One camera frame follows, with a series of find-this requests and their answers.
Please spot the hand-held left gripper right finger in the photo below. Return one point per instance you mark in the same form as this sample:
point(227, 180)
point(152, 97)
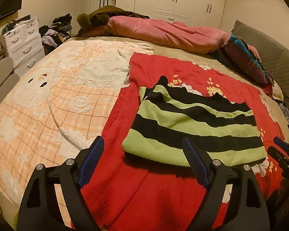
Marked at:
point(195, 161)

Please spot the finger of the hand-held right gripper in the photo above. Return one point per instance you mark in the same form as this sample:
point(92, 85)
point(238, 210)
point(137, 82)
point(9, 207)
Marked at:
point(279, 141)
point(275, 154)

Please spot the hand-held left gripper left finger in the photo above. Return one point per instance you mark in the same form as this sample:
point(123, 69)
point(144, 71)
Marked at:
point(91, 161)

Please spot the green black striped frog sweater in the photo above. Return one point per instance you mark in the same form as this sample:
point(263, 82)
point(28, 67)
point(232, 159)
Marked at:
point(195, 125)

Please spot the pile of dark clothes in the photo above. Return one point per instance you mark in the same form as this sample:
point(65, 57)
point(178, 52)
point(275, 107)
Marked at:
point(57, 33)

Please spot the cream pillow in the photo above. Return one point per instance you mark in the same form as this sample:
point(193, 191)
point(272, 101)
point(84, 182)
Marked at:
point(275, 91)

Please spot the red floral blanket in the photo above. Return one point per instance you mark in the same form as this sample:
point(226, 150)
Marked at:
point(147, 192)

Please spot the pink checked fleece blanket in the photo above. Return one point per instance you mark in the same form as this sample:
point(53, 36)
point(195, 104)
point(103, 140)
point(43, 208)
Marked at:
point(50, 115)

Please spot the grey quilted headboard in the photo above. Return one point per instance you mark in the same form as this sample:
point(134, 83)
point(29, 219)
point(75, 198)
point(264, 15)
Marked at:
point(274, 57)

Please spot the colourful striped pillow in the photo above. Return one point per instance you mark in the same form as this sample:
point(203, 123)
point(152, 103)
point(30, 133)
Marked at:
point(245, 57)

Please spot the beige bed sheet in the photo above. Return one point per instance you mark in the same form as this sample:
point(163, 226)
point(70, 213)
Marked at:
point(183, 55)

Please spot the grey chair back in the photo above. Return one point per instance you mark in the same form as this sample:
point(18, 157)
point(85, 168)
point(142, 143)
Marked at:
point(4, 89)
point(1, 67)

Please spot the pink duvet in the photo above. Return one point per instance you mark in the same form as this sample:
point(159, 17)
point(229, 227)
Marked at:
point(171, 32)

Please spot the white drawer cabinet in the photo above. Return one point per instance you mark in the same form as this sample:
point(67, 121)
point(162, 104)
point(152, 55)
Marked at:
point(24, 45)

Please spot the brown coat with fur trim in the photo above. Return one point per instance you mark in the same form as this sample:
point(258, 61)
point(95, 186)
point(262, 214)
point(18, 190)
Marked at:
point(103, 12)

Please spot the white wardrobe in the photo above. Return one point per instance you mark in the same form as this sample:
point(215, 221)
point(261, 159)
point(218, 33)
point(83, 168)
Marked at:
point(183, 0)

